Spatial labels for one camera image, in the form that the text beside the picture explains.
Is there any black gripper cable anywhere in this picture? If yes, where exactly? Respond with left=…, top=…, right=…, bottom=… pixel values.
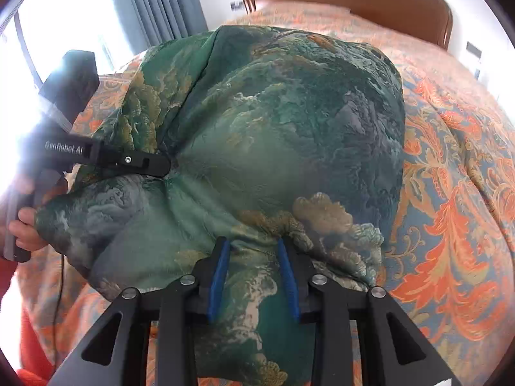
left=50, top=253, right=67, bottom=371

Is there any person's left hand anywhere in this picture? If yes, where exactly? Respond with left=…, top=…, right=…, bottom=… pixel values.
left=7, top=176, right=70, bottom=252

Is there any blue-grey window curtain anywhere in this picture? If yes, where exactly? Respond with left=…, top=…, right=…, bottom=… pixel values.
left=113, top=0, right=208, bottom=53

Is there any grey wall switch panel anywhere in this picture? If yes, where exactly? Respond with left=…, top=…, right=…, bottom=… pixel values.
left=466, top=42, right=482, bottom=59

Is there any wall socket beside headboard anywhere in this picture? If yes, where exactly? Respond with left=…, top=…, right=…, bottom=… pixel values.
left=230, top=1, right=244, bottom=11

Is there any glass balcony window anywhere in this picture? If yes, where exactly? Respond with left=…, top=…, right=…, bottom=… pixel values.
left=1, top=0, right=134, bottom=91

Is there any orange knitted sweater sleeve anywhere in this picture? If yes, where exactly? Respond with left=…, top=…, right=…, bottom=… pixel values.
left=6, top=264, right=54, bottom=385

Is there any orange floral bed quilt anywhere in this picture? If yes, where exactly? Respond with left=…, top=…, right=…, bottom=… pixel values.
left=25, top=3, right=514, bottom=385

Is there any green landscape print padded jacket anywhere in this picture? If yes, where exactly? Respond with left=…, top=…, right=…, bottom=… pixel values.
left=36, top=25, right=405, bottom=385

